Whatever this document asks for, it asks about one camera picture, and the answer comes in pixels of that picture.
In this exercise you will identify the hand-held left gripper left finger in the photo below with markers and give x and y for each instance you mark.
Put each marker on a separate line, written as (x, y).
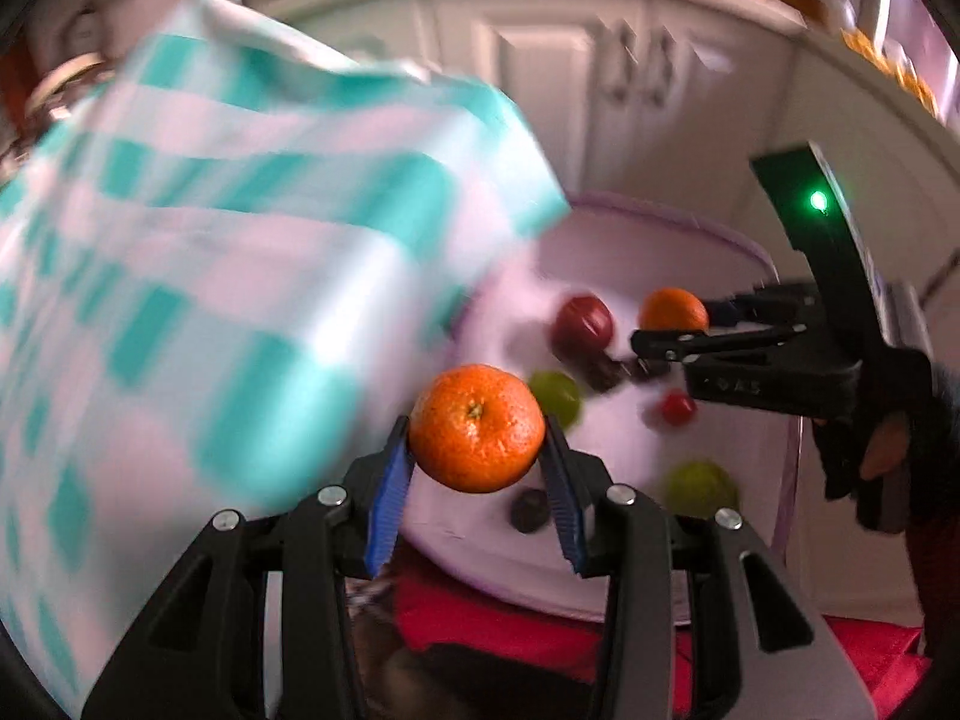
(390, 496)

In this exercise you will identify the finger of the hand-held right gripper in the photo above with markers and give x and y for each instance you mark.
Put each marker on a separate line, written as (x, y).
(720, 341)
(757, 304)

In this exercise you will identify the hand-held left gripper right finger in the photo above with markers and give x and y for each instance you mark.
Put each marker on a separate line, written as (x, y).
(562, 496)

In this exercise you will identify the dark brown fruit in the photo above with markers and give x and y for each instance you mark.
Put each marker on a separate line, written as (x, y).
(600, 373)
(529, 511)

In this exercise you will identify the orange mandarin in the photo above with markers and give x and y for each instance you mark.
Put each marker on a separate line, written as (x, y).
(671, 309)
(476, 427)

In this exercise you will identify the red tomato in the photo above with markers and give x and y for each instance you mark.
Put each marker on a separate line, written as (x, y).
(677, 407)

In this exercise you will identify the white round basket purple rim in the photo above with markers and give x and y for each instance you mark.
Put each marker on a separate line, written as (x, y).
(675, 255)

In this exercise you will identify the green lime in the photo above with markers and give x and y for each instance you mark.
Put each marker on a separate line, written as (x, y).
(559, 394)

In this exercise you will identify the dark red apple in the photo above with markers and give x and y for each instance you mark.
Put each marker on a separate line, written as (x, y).
(583, 322)

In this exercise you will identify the green round fruit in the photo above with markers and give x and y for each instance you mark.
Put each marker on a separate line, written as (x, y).
(701, 487)

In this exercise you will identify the person's right forearm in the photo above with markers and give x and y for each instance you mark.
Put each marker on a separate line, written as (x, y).
(937, 577)

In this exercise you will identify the person's right hand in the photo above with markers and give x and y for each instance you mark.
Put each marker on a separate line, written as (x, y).
(885, 450)

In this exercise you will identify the red cloth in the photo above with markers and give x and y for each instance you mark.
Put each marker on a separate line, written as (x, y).
(487, 630)

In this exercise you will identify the blurry orange packets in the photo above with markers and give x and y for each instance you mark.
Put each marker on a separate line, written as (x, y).
(892, 67)

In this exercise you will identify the teal pink checkered tablecloth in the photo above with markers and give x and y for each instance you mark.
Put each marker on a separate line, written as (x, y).
(187, 277)

